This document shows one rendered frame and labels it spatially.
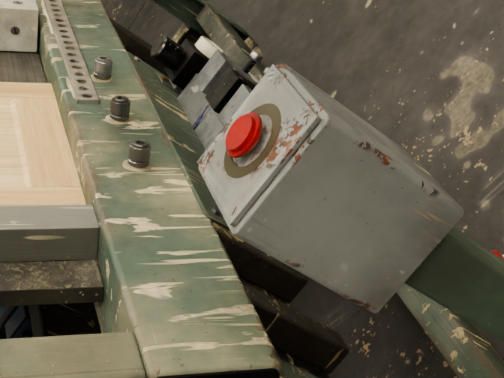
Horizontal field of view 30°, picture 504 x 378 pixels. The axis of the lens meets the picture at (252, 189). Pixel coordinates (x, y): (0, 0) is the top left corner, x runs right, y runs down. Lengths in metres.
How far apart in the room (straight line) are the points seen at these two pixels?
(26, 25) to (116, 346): 0.83
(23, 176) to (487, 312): 0.55
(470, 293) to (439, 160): 1.18
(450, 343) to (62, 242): 0.78
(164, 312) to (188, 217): 0.18
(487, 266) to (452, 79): 1.31
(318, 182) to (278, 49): 2.12
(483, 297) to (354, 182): 0.22
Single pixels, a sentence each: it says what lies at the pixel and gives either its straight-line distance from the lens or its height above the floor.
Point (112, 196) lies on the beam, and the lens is 1.03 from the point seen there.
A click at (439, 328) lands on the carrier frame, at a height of 0.18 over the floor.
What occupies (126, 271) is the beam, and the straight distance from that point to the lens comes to 0.91.
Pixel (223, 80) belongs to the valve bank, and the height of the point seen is 0.76.
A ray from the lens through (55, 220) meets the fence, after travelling 1.00.
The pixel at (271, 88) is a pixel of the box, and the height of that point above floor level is 0.93.
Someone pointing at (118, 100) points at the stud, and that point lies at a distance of 1.20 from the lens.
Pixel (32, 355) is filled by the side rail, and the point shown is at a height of 0.98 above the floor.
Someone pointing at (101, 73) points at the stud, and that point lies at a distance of 1.33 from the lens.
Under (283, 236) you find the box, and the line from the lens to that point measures 0.74.
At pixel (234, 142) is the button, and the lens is 0.75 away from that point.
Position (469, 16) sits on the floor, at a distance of 2.27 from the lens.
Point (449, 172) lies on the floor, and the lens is 2.02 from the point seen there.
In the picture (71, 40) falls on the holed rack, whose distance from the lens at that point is 1.47.
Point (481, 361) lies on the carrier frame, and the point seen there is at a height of 0.18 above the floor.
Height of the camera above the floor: 1.30
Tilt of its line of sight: 31 degrees down
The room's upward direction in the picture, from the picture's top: 59 degrees counter-clockwise
